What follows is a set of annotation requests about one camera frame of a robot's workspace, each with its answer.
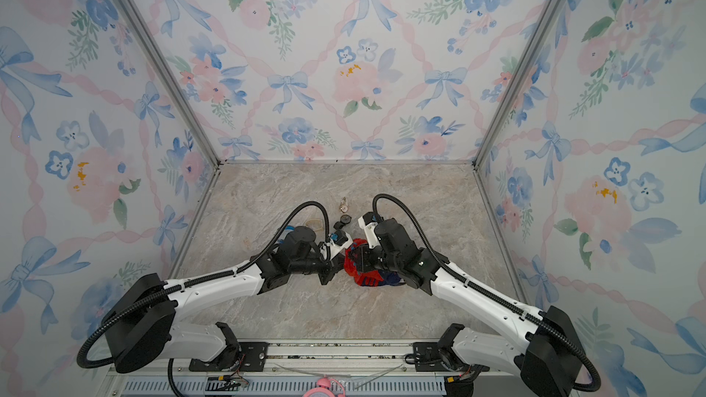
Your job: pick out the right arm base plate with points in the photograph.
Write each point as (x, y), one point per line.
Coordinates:
(428, 357)

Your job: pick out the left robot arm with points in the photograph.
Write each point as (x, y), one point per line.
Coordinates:
(149, 322)

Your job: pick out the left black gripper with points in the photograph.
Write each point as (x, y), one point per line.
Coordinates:
(335, 266)

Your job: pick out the small gold watch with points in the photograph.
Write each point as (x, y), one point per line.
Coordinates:
(344, 205)

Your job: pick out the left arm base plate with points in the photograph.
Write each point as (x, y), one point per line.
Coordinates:
(251, 355)

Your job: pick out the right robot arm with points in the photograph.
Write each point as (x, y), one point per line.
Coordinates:
(540, 347)

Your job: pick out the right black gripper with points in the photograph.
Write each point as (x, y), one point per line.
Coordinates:
(361, 260)

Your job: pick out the pink round object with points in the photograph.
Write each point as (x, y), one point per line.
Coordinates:
(327, 387)

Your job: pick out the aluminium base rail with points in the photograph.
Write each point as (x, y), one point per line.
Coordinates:
(345, 358)

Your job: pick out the black watch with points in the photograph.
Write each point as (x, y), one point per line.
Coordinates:
(343, 221)

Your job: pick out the red blue patterned cloth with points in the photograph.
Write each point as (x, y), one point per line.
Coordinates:
(379, 278)

